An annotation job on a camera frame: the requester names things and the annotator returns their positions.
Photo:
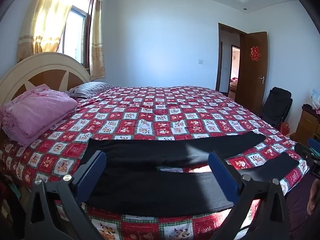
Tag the brown wooden door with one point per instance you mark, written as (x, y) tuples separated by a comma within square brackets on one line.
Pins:
[(252, 80)]

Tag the wide yellow curtain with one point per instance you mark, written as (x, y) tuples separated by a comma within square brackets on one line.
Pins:
[(47, 17)]

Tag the red bag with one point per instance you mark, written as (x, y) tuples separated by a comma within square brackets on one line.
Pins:
[(284, 128)]

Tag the black folding chair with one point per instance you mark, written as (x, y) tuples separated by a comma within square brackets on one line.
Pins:
[(277, 105)]

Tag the striped pillow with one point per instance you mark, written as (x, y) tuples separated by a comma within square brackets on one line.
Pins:
[(92, 88)]

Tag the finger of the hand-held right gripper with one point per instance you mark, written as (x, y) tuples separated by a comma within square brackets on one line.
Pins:
[(302, 151), (314, 146)]

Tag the brown door frame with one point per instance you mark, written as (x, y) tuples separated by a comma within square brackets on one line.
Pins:
[(218, 55)]

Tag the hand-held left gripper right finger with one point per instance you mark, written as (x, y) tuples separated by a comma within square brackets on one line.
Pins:
[(222, 172)]

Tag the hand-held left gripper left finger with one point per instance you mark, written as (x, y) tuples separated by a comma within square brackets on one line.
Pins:
[(96, 172)]

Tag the window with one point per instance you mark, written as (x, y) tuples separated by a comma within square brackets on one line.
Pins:
[(76, 32)]

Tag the cream and brown headboard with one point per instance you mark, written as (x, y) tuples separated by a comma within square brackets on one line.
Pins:
[(50, 62)]

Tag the wooden cabinet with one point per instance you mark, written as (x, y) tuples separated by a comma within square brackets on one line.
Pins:
[(306, 122)]

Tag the red paper door decoration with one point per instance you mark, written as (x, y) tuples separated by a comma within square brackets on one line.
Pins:
[(255, 53)]

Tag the person's right hand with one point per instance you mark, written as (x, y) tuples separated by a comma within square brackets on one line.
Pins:
[(315, 197)]

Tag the red patchwork printed bed quilt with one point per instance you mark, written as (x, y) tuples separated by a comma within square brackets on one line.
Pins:
[(155, 110)]

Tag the clear plastic bag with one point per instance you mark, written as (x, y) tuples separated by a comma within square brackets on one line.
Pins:
[(315, 100)]

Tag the black pants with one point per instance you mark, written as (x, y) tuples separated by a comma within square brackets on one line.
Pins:
[(150, 152)]

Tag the maroon patterned cloth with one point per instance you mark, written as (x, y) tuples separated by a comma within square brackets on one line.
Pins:
[(297, 205)]

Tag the folded pink blanket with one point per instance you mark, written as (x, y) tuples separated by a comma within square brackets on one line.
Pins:
[(37, 112)]

